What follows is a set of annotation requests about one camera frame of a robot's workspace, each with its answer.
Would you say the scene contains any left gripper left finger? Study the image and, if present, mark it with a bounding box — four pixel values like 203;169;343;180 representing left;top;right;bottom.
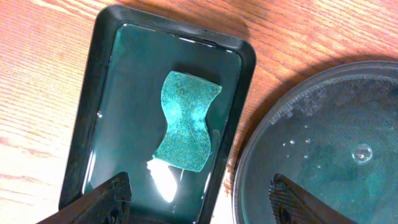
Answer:
38;172;132;224

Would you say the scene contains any round black tray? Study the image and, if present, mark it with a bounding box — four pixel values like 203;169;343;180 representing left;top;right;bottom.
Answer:
233;61;397;223

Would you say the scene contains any green scouring sponge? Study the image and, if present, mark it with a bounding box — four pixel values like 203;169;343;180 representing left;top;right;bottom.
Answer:
153;71;222;172

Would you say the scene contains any rectangular black tray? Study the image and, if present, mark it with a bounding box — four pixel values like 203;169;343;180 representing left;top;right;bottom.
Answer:
59;5;256;223

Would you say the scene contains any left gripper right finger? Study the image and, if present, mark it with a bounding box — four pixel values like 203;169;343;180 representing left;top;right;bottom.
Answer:
269;174;355;224

